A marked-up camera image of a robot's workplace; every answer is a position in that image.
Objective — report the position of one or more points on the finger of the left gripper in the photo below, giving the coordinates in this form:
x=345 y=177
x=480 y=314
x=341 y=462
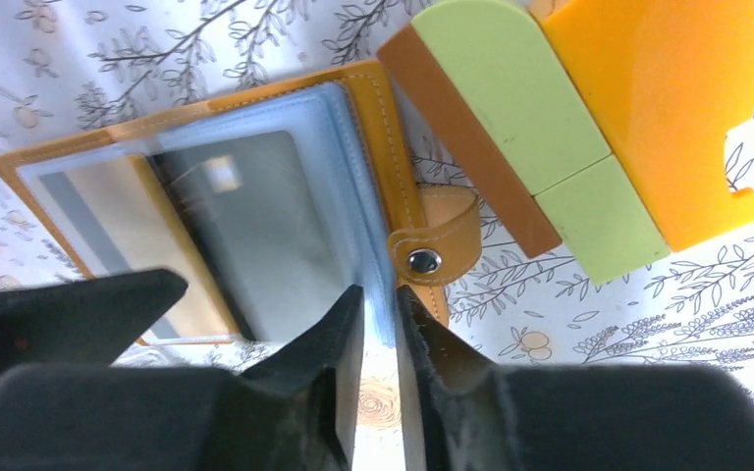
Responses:
x=90 y=321

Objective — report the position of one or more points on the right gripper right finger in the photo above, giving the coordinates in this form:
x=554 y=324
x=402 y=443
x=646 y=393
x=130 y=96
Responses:
x=462 y=411

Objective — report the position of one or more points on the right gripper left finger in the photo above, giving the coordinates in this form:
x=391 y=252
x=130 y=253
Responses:
x=294 y=410

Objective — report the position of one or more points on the tan leather card holder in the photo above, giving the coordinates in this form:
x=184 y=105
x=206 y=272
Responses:
x=385 y=230

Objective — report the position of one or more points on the toy brick stack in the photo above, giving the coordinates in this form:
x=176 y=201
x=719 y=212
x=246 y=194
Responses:
x=597 y=125

